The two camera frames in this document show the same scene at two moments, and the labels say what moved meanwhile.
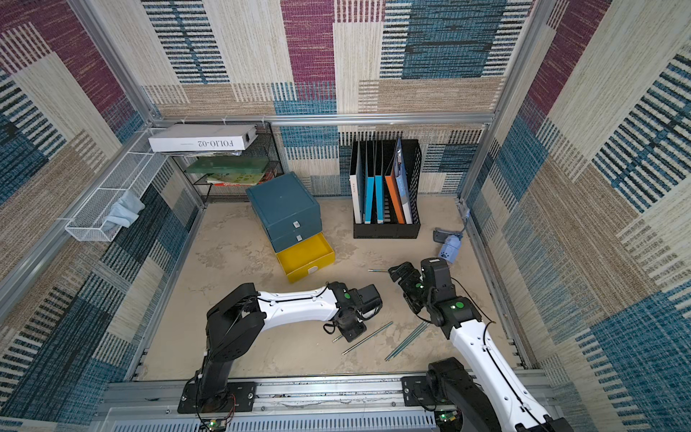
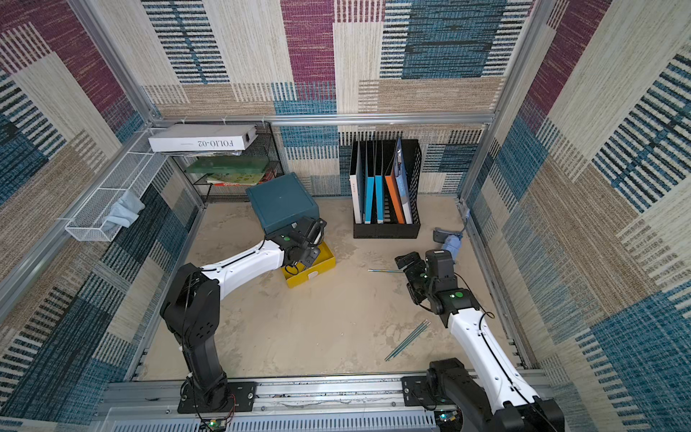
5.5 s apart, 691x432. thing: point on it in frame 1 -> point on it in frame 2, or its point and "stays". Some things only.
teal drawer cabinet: x=287 y=211 stays
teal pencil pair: x=416 y=333 stays
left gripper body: x=354 y=330 -> x=309 y=255
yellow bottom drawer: x=306 y=256 stays
